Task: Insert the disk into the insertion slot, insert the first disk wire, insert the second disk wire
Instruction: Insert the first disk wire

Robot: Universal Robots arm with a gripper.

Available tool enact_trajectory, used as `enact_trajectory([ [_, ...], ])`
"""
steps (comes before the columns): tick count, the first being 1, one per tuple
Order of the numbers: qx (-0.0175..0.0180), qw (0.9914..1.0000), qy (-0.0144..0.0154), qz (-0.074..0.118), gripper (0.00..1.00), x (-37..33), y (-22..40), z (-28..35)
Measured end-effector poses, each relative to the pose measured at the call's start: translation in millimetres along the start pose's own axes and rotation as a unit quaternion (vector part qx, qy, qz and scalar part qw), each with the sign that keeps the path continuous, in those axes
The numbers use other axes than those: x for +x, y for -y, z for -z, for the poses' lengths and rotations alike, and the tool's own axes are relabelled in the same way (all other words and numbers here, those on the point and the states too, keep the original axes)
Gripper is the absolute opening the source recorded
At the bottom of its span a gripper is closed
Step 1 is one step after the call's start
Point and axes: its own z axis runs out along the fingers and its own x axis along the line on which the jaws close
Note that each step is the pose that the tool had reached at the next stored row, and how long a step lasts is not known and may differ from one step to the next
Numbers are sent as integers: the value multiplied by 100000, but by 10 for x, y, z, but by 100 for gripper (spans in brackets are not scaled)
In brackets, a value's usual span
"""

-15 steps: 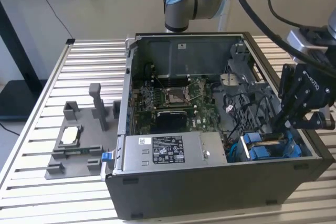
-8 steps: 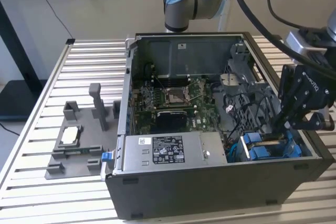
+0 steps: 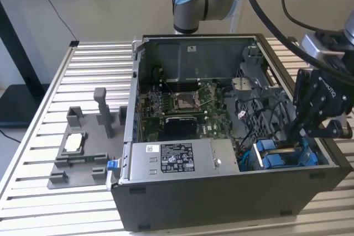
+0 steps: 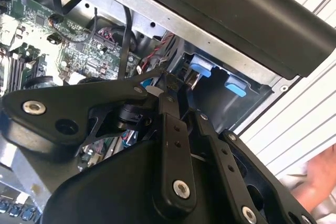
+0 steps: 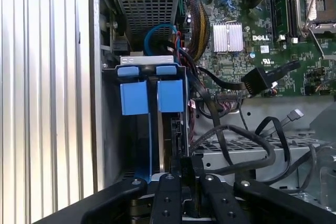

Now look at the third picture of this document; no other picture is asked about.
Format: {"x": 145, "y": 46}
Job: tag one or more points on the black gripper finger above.
{"x": 332, "y": 129}
{"x": 304, "y": 92}

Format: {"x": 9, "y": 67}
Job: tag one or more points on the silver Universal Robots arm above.
{"x": 190, "y": 6}

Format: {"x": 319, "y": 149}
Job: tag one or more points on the small black silver cylinder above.
{"x": 349, "y": 132}

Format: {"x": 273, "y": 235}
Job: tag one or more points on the green motherboard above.
{"x": 215, "y": 125}

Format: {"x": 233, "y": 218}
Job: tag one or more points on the CPU socket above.
{"x": 184, "y": 101}

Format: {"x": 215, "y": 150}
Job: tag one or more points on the small white sticker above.
{"x": 191, "y": 48}

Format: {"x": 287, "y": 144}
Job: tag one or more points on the black RAM slots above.
{"x": 181, "y": 84}

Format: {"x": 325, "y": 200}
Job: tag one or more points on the black graphics card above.
{"x": 180, "y": 126}

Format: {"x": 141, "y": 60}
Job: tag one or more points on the silver power supply with label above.
{"x": 182, "y": 158}

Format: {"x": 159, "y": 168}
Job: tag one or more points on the black open PC case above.
{"x": 207, "y": 205}

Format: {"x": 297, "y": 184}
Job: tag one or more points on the blue case latch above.
{"x": 111, "y": 165}

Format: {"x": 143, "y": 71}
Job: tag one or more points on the green RAM stick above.
{"x": 81, "y": 160}

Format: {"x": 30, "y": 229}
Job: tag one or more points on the grey parts rack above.
{"x": 83, "y": 172}

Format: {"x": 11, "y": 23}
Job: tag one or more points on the silver CPU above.
{"x": 73, "y": 142}

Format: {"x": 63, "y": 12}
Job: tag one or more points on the black monitor stand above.
{"x": 16, "y": 103}

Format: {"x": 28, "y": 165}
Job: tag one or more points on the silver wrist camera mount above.
{"x": 312, "y": 45}

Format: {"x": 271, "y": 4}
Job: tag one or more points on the grey plastic drive bracket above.
{"x": 246, "y": 84}

